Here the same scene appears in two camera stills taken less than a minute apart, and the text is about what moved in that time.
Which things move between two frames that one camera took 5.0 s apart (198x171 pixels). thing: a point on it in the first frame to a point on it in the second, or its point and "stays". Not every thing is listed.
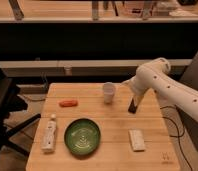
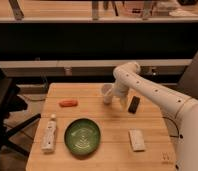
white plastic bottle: (49, 139) stays
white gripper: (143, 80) to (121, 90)
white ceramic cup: (108, 89) stays
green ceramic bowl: (82, 136) stays
